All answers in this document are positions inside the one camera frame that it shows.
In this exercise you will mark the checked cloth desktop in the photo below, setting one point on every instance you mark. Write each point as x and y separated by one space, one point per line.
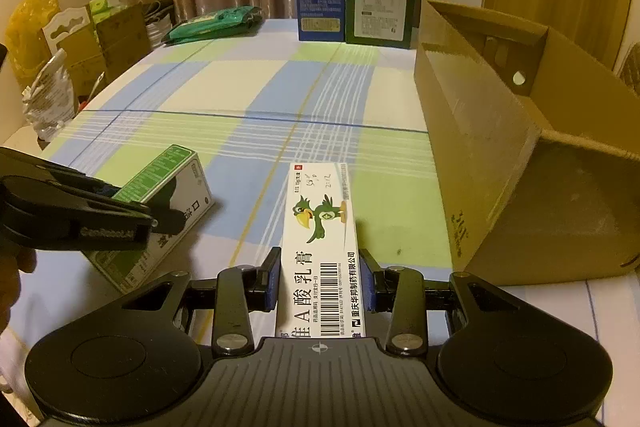
300 97

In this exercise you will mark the green tissue boxes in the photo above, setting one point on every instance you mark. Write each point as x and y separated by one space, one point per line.
107 4

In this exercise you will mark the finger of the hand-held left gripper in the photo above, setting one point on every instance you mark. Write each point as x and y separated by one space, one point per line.
167 221
50 169

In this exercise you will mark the small brown storage carton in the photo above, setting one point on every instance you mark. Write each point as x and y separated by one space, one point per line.
82 62

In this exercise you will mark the person's left hand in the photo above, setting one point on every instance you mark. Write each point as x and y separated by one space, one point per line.
12 287

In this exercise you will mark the white carved chair back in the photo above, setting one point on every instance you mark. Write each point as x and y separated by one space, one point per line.
65 24

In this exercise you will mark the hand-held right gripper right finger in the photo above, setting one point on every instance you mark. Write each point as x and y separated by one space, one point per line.
367 282

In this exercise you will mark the brown cardboard box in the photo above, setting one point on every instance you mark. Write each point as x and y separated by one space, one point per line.
475 132

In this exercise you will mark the yellow plastic bag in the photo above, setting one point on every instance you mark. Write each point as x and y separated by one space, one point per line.
30 22

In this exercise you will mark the white striped bag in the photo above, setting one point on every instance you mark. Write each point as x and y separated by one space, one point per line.
160 22

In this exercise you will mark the long white ointment box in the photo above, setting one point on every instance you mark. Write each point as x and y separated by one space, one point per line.
320 227

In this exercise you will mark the tall brown paper carton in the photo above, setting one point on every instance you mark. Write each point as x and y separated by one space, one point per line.
122 42

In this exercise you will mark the white plastic bag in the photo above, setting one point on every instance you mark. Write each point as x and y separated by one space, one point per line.
47 107

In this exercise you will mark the green white medicine box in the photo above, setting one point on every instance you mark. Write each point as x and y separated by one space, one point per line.
165 169

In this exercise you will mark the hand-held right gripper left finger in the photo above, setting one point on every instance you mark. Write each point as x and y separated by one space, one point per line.
272 277

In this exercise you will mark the green wipes packet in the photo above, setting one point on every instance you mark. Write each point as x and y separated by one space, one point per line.
210 24

